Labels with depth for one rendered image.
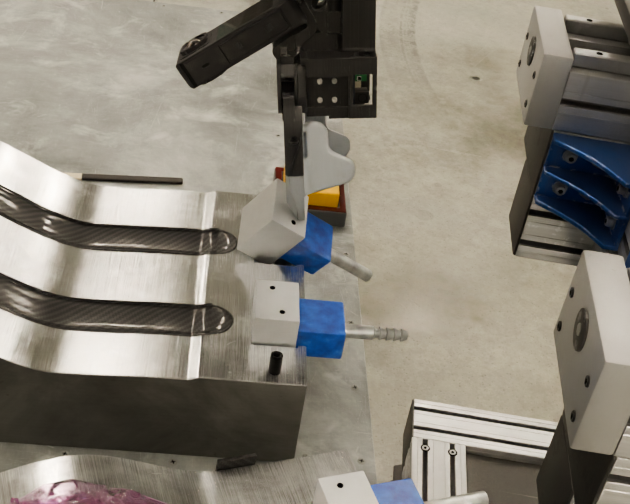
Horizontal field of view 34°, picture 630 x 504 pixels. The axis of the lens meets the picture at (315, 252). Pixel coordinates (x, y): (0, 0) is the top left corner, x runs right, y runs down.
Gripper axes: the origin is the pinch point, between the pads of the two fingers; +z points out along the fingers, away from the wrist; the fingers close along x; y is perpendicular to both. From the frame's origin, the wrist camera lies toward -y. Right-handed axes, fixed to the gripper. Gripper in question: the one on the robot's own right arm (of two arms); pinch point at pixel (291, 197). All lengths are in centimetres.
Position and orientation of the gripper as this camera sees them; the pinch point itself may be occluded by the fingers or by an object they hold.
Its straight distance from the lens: 91.4
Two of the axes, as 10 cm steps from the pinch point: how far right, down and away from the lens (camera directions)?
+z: 0.2, 8.8, 4.8
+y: 10.0, -0.3, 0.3
